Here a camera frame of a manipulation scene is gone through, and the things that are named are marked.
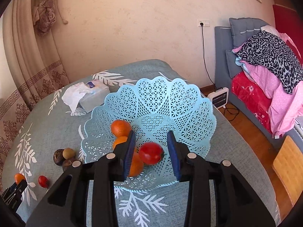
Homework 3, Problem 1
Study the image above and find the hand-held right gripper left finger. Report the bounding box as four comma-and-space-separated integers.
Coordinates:
26, 130, 136, 227

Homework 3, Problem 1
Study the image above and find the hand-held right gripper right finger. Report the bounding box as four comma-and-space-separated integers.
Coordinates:
167, 130, 276, 227

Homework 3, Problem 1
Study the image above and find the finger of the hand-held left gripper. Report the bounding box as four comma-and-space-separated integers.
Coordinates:
7, 179, 28, 197

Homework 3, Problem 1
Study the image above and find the large orange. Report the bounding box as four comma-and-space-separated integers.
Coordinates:
14, 173, 26, 185

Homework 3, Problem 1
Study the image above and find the red tomato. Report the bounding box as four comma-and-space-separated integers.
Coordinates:
138, 142, 164, 165
38, 175, 49, 188

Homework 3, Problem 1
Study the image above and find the light blue lattice basket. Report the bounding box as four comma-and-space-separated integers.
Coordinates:
81, 76, 217, 193

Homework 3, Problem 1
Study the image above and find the dark brown wrinkled fruit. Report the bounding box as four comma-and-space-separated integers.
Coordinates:
62, 157, 77, 171
53, 148, 65, 165

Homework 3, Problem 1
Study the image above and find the small tan-green round fruit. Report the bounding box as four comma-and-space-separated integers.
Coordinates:
63, 148, 76, 159

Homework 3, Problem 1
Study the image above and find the blue tissue pack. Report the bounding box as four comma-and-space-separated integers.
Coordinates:
62, 81, 110, 113

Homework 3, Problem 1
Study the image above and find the white space heater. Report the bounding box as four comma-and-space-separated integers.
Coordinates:
207, 87, 230, 109

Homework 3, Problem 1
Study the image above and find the red floral blanket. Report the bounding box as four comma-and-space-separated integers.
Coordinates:
231, 72, 273, 134

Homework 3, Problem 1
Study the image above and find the wooden board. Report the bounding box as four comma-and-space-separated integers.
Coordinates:
272, 135, 303, 206

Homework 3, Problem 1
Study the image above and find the pile of bedding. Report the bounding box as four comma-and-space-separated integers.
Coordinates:
232, 33, 303, 138

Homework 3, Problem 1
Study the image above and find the beige patterned curtain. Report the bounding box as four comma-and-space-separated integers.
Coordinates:
0, 0, 71, 171

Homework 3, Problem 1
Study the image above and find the leopard print blanket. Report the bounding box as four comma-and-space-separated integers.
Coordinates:
235, 31, 303, 94

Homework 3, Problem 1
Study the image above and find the grey cushion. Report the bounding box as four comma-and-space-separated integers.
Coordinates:
229, 17, 270, 48

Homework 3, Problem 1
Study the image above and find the white pillow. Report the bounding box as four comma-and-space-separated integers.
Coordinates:
260, 26, 281, 38

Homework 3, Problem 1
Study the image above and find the floral curtain tieback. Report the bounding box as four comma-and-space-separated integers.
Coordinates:
32, 0, 69, 37

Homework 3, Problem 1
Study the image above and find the black power cable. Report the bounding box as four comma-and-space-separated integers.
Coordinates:
201, 25, 240, 121

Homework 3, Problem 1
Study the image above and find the grey upholstered bed frame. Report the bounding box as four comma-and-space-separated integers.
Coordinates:
214, 26, 284, 149

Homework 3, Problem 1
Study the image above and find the red wall panel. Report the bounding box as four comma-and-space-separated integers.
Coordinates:
272, 4, 303, 59

